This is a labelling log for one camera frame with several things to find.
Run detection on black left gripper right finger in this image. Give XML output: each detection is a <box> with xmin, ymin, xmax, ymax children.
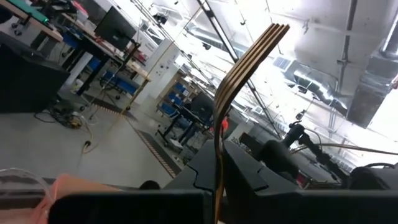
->
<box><xmin>222</xmin><ymin>141</ymin><xmax>398</xmax><ymax>224</ymax></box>

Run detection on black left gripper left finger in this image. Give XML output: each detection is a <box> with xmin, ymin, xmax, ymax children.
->
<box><xmin>48</xmin><ymin>139</ymin><xmax>216</xmax><ymax>224</ymax></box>

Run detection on clear plastic bin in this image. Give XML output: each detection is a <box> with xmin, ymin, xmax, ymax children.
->
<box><xmin>0</xmin><ymin>167</ymin><xmax>54</xmax><ymax>218</ymax></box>

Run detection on gold metal fork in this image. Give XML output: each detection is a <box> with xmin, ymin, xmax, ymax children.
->
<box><xmin>213</xmin><ymin>23</ymin><xmax>290</xmax><ymax>224</ymax></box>

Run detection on black floor mat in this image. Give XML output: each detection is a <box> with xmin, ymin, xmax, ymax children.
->
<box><xmin>83</xmin><ymin>93</ymin><xmax>138</xmax><ymax>123</ymax></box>
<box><xmin>135</xmin><ymin>129</ymin><xmax>183</xmax><ymax>179</ymax></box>

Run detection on orange plastic bin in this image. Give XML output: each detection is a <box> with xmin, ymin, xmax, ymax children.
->
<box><xmin>30</xmin><ymin>173</ymin><xmax>123</xmax><ymax>224</ymax></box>

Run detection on storage shelf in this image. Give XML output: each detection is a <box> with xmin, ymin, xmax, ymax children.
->
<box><xmin>157</xmin><ymin>71</ymin><xmax>201</xmax><ymax>119</ymax></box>

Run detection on blue storage crate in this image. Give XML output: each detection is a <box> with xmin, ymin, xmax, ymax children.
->
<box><xmin>101</xmin><ymin>70</ymin><xmax>138</xmax><ymax>96</ymax></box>

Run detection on wooden background table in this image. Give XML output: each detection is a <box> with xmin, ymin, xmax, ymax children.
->
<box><xmin>60</xmin><ymin>12</ymin><xmax>152</xmax><ymax>97</ymax></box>

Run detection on white column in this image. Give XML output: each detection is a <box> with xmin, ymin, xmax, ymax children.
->
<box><xmin>133</xmin><ymin>39</ymin><xmax>183</xmax><ymax>105</ymax></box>

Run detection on black monitor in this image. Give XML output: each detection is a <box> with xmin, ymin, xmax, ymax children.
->
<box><xmin>94</xmin><ymin>6</ymin><xmax>137</xmax><ymax>52</ymax></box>

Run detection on wooden table green mat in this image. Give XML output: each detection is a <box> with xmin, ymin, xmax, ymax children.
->
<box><xmin>0</xmin><ymin>0</ymin><xmax>65</xmax><ymax>43</ymax></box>

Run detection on yellow floor cable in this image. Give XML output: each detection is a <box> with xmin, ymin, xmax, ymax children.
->
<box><xmin>67</xmin><ymin>117</ymin><xmax>84</xmax><ymax>129</ymax></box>

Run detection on black floor cable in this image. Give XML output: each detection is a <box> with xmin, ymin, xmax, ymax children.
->
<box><xmin>34</xmin><ymin>102</ymin><xmax>94</xmax><ymax>130</ymax></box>

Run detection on yellow hanging cable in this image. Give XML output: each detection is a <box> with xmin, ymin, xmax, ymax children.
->
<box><xmin>124</xmin><ymin>6</ymin><xmax>205</xmax><ymax>113</ymax></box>

